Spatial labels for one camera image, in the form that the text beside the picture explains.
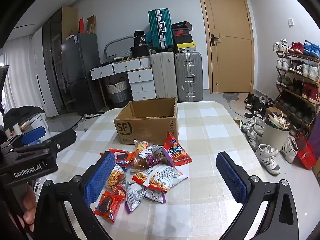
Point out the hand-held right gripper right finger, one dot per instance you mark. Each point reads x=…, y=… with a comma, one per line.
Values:
x=232, y=177

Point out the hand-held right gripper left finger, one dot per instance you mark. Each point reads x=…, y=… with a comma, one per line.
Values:
x=100, y=177

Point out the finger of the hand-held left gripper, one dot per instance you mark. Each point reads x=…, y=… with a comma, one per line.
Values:
x=33, y=135
x=65, y=137

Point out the red white noodle snack packet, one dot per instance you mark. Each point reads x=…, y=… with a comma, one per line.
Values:
x=117, y=178
x=157, y=176

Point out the red cookie packet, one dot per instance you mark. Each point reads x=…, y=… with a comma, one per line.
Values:
x=122, y=156
x=107, y=205

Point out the white purple snack packet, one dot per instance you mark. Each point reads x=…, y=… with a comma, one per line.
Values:
x=133, y=197
x=155, y=195

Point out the clear orange bread packet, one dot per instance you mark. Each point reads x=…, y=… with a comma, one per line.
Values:
x=140, y=163

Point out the purple silver snack packet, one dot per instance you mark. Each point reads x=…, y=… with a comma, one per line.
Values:
x=156, y=155

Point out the red triangular chip bag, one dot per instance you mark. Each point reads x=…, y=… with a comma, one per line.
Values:
x=176, y=152

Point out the brown cardboard box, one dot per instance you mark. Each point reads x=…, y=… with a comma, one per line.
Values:
x=147, y=130

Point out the person's left hand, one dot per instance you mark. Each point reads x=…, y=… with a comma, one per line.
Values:
x=29, y=205

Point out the black jacket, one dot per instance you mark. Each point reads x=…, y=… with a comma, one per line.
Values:
x=22, y=113

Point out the black white striped rug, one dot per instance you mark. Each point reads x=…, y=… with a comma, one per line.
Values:
x=86, y=118

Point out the pile of loose sneakers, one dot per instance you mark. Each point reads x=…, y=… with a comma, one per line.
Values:
x=267, y=155

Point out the white curtain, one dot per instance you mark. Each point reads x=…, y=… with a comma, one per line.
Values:
x=17, y=80

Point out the white trash bin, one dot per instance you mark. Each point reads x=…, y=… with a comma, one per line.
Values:
x=273, y=135

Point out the woven laundry basket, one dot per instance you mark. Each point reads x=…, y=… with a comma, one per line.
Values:
x=117, y=91

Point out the grey beige door mat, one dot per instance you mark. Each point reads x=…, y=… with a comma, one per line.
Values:
x=233, y=105

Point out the dark grey refrigerator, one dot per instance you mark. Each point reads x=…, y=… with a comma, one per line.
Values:
x=80, y=62

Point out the red gift bag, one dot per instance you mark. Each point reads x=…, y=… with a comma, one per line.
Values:
x=306, y=156

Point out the glass door cabinet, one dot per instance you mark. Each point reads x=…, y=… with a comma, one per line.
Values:
x=51, y=55

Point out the printed cardboard carton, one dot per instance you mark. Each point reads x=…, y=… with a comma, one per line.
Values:
x=317, y=171

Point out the purple bag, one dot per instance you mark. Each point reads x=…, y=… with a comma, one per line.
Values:
x=315, y=142

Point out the white drawer desk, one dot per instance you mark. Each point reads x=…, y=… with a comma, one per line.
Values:
x=140, y=78

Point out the small white slotted basket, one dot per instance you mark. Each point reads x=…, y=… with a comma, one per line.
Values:
x=128, y=53

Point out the silver suitcase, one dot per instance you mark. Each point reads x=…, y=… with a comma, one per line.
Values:
x=181, y=77

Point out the red flat box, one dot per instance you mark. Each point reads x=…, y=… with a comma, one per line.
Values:
x=81, y=26

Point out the black storage box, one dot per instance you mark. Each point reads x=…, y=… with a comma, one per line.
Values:
x=140, y=52

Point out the tan wooden door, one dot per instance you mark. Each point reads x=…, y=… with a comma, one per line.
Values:
x=230, y=62

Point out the folded brown cardboard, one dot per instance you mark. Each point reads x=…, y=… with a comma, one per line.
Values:
x=91, y=25

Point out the beige suitcase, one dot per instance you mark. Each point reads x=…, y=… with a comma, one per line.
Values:
x=162, y=75

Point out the black paper bag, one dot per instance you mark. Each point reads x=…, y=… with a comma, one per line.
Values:
x=139, y=38

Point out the yellow black shoe box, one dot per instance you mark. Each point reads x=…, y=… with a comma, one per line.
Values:
x=186, y=47

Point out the wooden shoe rack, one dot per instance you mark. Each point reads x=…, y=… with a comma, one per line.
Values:
x=298, y=55

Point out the teal suitcase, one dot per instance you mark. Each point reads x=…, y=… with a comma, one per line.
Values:
x=156, y=30

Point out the shoe rack with shoes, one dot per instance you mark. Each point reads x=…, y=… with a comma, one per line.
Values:
x=308, y=47

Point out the red black shoe box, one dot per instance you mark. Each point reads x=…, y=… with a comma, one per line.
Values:
x=181, y=33

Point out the oval metal frame mirror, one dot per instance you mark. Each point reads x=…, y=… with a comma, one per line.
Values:
x=112, y=51

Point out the white light switch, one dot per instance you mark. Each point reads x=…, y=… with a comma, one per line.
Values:
x=290, y=21

